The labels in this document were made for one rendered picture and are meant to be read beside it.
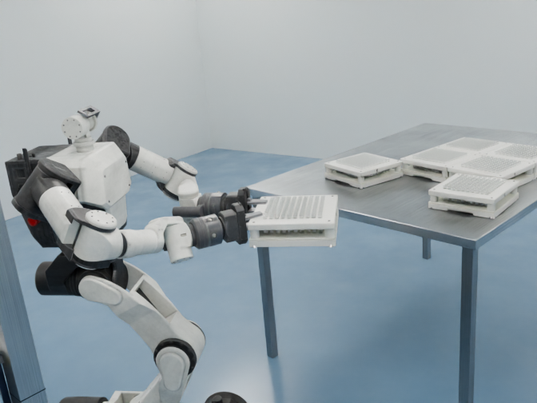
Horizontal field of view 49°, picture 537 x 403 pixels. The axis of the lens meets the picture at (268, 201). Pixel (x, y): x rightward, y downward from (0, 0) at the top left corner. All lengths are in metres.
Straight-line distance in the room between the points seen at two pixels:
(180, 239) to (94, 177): 0.32
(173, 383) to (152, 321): 0.21
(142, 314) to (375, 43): 4.45
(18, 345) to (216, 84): 5.97
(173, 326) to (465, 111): 4.19
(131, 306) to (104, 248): 0.50
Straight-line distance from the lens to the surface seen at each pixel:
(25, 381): 1.49
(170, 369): 2.00
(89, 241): 1.48
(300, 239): 1.67
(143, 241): 1.54
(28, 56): 5.85
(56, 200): 1.58
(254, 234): 1.68
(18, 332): 1.44
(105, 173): 1.80
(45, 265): 2.08
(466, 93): 5.67
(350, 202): 2.36
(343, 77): 6.16
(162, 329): 1.98
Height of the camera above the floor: 1.65
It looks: 18 degrees down
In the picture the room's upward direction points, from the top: 5 degrees counter-clockwise
